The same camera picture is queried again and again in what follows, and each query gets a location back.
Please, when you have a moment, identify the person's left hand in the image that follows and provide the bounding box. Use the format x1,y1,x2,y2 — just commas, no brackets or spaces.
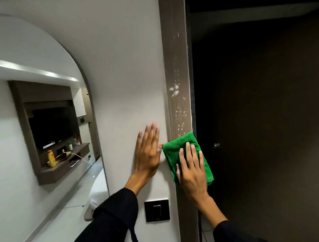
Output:
134,122,164,179

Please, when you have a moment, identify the person's right hand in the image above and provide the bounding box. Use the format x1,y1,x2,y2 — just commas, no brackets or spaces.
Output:
176,142,210,203

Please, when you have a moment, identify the green microfiber cloth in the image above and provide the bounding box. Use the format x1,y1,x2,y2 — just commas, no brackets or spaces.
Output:
162,131,214,186

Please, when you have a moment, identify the person's right forearm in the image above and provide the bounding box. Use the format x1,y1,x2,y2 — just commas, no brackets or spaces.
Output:
196,194,269,242

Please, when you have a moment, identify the person's left forearm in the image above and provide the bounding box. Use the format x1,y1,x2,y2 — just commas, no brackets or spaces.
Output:
74,172,150,242

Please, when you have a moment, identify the dark brown door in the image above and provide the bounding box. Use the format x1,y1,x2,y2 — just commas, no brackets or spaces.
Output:
186,0,319,242

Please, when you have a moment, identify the black television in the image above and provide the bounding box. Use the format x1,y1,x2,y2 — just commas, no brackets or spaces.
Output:
28,106,81,150

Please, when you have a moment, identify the yellow bottle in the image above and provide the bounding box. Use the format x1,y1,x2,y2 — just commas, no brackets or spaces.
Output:
47,150,57,168

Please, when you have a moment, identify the ceiling light strip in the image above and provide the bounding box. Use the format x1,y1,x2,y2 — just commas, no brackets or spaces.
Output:
0,60,80,83

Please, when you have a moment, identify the black wall switch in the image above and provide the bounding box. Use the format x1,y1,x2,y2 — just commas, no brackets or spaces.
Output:
144,199,171,223

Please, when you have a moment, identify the brown wooden door frame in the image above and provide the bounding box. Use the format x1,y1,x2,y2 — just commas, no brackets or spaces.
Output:
158,0,200,242

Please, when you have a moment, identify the white cable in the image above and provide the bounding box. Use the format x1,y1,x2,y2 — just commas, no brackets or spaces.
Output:
55,150,95,165

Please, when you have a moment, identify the brown wooden wall unit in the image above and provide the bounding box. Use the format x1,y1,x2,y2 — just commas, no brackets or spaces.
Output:
8,80,91,185

